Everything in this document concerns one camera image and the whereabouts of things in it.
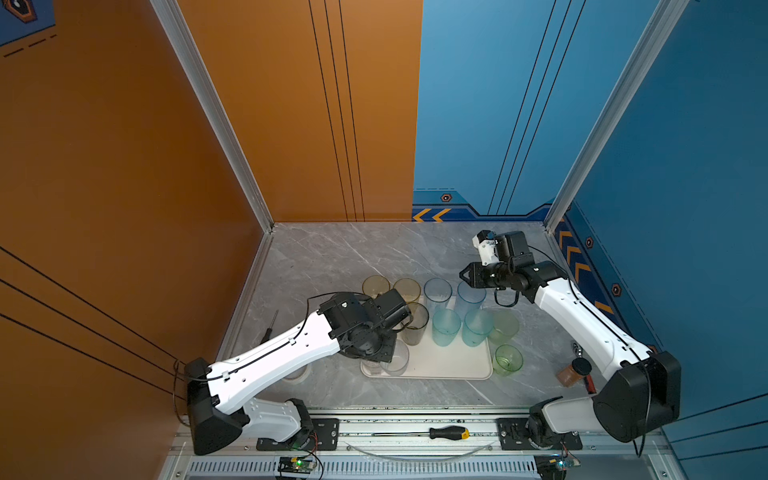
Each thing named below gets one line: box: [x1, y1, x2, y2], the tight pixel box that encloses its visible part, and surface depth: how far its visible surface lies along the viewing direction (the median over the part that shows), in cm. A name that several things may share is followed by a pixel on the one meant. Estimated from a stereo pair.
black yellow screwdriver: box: [372, 426, 471, 441], surface depth 74 cm
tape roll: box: [282, 364, 311, 384], surface depth 83 cm
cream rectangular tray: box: [360, 318, 494, 380], surface depth 88 cm
